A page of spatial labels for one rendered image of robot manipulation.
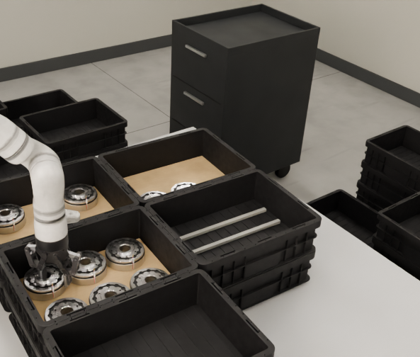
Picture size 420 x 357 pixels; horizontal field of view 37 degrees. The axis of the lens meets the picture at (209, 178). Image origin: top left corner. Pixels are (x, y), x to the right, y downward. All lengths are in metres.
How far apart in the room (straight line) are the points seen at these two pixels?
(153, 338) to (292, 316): 0.44
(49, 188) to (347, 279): 0.94
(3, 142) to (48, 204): 0.18
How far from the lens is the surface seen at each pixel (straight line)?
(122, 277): 1.63
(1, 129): 1.32
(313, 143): 4.05
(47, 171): 1.36
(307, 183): 3.62
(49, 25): 4.82
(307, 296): 1.82
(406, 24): 4.77
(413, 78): 4.80
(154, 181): 1.99
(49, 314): 1.51
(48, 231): 1.46
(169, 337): 1.49
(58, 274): 1.61
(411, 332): 1.80
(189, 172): 2.04
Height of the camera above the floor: 1.91
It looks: 32 degrees down
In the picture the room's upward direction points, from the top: 4 degrees clockwise
